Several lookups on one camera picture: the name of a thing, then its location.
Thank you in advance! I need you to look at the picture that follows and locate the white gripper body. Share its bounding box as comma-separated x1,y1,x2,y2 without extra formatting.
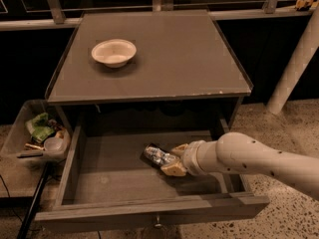
181,140,206,176

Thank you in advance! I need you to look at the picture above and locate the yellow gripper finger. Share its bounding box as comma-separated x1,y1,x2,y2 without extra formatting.
160,160,186,177
170,143,188,157

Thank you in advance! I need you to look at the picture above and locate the silver redbull can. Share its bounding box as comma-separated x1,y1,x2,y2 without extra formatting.
144,143,179,167

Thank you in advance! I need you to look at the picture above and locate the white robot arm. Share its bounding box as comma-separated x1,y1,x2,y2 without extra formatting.
160,132,319,200

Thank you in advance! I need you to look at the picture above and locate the metal drawer knob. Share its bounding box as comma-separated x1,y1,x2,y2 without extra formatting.
154,217,163,229

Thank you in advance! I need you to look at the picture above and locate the open grey top drawer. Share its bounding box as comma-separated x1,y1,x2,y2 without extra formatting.
36,122,269,232

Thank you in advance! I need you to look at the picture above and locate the grey wooden cabinet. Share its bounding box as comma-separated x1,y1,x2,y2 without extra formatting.
45,9,254,137

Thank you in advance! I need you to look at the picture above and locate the white paper bowl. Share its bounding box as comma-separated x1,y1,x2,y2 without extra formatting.
91,39,137,68

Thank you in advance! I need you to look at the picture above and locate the clear plastic cup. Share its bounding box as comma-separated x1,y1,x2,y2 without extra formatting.
44,137,63,151

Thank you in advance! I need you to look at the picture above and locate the clear plastic bin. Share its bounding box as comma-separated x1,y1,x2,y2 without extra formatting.
1,100,71,166

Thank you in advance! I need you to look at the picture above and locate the green snack bag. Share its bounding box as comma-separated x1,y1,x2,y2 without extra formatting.
25,113,55,143

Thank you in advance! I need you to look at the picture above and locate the black floor bar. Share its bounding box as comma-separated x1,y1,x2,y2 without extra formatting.
16,162,52,239

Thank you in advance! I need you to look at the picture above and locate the metal railing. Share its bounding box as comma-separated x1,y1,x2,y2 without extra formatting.
0,0,318,31

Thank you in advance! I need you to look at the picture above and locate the white diagonal post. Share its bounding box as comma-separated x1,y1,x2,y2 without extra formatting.
266,7,319,115

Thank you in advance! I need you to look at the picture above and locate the black floor cable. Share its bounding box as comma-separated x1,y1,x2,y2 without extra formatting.
0,172,24,224

